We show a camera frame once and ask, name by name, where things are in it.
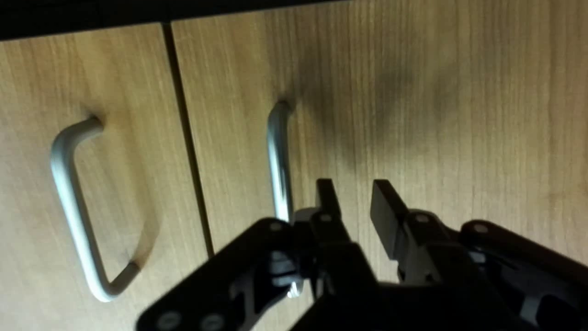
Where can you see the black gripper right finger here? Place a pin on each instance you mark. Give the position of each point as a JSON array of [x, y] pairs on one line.
[[426, 251]]

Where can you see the cabinet door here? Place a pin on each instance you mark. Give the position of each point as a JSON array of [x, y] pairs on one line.
[[472, 108], [134, 176]]

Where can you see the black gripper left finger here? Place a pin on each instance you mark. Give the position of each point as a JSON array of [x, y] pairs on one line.
[[329, 257]]

